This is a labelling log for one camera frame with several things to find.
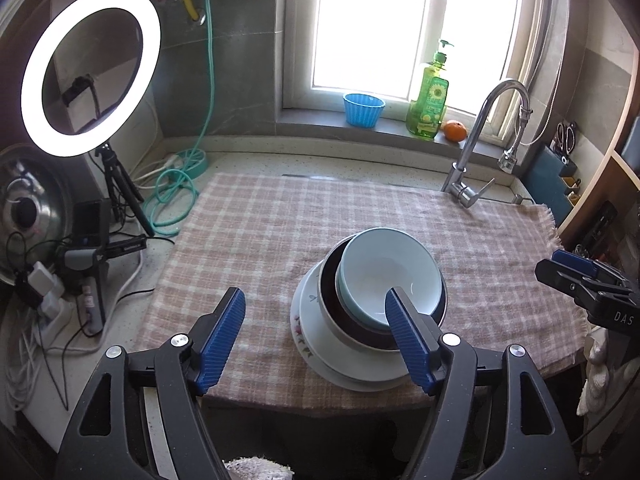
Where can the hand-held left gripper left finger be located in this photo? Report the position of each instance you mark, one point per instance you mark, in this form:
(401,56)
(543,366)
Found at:
(222,340)

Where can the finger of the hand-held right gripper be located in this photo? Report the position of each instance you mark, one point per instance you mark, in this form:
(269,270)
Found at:
(575,259)
(560,275)

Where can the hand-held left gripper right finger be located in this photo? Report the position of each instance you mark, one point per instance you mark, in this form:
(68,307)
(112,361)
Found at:
(407,340)

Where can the white plate with floral print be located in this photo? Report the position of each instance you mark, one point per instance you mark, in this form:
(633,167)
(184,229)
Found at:
(360,377)

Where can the light blue bowl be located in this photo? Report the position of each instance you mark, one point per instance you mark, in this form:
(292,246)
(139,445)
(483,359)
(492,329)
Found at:
(370,270)

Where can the small dark metal bowl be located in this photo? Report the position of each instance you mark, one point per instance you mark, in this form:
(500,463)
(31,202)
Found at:
(330,285)

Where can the white plate with leaf print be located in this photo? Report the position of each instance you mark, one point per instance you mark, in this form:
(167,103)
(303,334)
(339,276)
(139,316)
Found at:
(314,300)

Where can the person's right hand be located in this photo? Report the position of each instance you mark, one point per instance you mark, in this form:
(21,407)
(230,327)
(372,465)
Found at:
(595,385)

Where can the person's left hand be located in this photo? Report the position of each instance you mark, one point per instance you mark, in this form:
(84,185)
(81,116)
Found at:
(260,470)

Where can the wooden shelf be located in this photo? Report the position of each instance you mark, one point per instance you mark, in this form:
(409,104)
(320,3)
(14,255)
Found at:
(595,185)

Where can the dark utensil holder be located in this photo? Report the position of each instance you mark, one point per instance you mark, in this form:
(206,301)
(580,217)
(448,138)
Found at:
(545,180)

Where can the pink checked cloth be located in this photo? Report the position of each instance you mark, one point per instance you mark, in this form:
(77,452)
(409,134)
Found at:
(275,235)

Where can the black scissors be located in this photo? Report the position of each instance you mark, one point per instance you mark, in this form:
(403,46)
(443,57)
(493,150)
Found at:
(565,137)

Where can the steel kitchen faucet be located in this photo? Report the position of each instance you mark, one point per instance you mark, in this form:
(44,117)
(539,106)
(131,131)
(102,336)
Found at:
(462,191)

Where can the grey black handheld device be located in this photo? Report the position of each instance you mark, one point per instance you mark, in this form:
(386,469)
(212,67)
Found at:
(87,260)

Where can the orange fruit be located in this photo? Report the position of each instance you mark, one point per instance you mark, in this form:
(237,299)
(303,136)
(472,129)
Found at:
(455,131)

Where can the white power adapter block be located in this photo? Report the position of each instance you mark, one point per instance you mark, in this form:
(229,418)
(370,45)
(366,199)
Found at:
(45,285)

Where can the black tripod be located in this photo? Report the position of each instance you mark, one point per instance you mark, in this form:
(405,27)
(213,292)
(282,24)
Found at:
(112,175)

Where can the green detergent bottle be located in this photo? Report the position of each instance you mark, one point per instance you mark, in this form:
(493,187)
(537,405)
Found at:
(427,105)

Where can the blue fluted cup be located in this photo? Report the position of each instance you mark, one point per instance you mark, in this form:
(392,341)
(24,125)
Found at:
(364,110)

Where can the white window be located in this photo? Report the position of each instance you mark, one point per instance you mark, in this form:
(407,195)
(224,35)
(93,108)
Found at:
(370,25)

